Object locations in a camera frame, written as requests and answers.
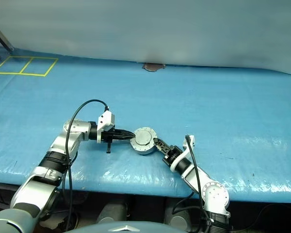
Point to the grey robot torso with emblem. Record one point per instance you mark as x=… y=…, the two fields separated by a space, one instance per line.
x=126 y=229

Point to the grey rounded cylinder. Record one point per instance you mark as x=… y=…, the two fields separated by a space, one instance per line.
x=111 y=213
x=179 y=219

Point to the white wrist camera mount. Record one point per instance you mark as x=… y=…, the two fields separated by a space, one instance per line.
x=106 y=120
x=191 y=143

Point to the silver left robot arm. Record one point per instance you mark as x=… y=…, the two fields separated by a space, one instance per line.
x=70 y=143

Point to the yellow tape double rectangle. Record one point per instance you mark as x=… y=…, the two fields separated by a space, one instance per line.
x=19 y=74

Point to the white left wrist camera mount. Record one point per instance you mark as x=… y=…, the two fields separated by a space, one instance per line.
x=106 y=120

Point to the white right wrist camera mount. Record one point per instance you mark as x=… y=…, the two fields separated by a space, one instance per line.
x=191 y=143

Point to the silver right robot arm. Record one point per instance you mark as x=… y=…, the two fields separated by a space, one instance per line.
x=213 y=194

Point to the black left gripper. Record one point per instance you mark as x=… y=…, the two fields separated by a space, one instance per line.
x=109 y=136

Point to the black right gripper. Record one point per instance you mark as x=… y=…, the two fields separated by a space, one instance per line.
x=172 y=154

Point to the slanted metal bar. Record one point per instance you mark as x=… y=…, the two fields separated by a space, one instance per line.
x=2 y=36

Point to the brown patch on table edge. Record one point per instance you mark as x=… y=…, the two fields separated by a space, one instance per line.
x=154 y=67

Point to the blue plastic table cover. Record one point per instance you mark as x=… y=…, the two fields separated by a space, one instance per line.
x=184 y=97

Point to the motor stator housing copper windings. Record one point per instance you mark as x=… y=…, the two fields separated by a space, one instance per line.
x=143 y=151

